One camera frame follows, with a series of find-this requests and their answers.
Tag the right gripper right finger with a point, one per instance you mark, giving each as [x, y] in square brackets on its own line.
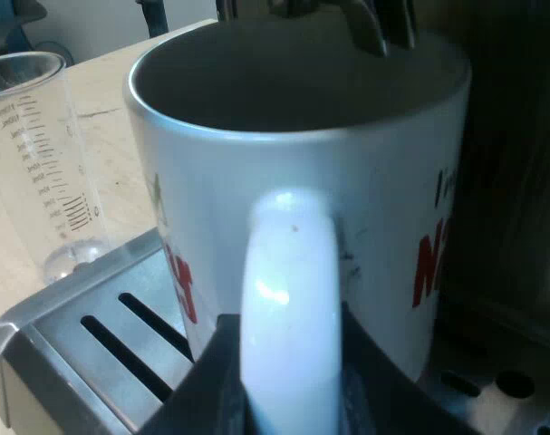
[383, 399]

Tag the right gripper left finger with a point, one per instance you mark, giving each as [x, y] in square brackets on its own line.
[211, 389]

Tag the white mug with red and black print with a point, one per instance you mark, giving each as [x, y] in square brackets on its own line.
[302, 163]

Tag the clear measuring glass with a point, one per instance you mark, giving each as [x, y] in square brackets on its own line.
[43, 158]

